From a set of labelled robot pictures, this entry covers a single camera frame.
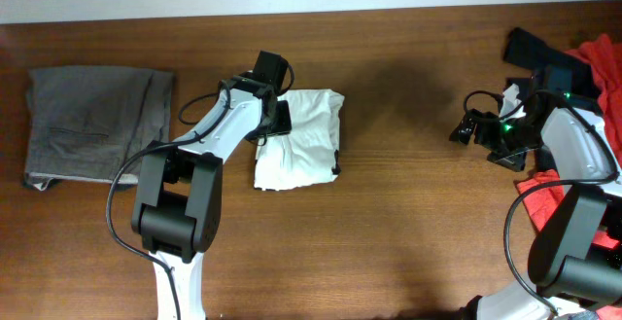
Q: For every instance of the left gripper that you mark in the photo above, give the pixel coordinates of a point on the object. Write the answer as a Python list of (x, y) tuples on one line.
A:
[(284, 123)]

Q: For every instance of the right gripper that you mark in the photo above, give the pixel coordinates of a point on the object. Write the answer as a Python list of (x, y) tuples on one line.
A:
[(488, 121)]

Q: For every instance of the white t-shirt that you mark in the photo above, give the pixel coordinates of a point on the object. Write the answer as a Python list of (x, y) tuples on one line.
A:
[(308, 155)]

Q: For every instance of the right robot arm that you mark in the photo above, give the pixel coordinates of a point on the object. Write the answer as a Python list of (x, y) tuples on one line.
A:
[(568, 272)]

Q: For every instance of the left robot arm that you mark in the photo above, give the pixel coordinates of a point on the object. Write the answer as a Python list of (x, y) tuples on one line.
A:
[(179, 195)]

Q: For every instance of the red t-shirt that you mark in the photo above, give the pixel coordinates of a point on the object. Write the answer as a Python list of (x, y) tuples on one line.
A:
[(604, 59)]

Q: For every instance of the black garment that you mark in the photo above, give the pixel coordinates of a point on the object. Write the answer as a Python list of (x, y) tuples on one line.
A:
[(539, 57)]

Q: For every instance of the folded grey trousers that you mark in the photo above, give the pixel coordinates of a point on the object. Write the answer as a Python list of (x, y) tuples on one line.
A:
[(87, 121)]

